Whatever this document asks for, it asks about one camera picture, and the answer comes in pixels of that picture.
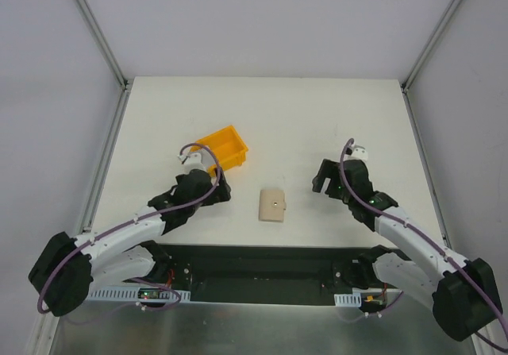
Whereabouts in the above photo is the beige card holder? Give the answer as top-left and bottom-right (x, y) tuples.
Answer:
(258, 188), (287, 222)

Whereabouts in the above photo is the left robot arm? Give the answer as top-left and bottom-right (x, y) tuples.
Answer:
(28, 169), (231, 317)

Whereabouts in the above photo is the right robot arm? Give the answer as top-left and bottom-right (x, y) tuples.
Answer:
(312, 159), (507, 341)

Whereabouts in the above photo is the yellow plastic bin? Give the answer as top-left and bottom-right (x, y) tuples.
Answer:
(197, 125), (248, 172)

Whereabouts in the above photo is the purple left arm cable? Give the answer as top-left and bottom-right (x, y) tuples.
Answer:
(36, 143), (221, 326)

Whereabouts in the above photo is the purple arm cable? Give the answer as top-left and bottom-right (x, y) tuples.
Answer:
(36, 143), (221, 326)
(339, 138), (508, 352)

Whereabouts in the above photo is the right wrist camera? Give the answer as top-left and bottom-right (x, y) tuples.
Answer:
(345, 145), (369, 161)

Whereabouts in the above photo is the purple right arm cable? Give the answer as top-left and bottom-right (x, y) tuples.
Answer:
(339, 138), (508, 352)

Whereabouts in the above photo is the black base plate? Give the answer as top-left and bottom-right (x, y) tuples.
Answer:
(145, 244), (388, 306)

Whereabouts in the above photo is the white cable duct right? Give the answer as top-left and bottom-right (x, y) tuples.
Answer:
(333, 292), (362, 308)

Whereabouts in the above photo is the white cable duct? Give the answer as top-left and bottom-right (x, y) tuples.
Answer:
(333, 292), (362, 308)
(86, 285), (191, 303)

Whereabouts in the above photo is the left aluminium post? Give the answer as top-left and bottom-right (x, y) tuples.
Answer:
(73, 0), (130, 91)

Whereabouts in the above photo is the aluminium post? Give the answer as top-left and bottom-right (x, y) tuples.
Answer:
(73, 0), (130, 91)
(401, 0), (465, 94)

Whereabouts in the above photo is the white cable duct left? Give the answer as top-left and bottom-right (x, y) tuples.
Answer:
(86, 285), (191, 303)

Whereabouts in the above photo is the right aluminium post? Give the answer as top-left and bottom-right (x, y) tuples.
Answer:
(401, 0), (465, 94)

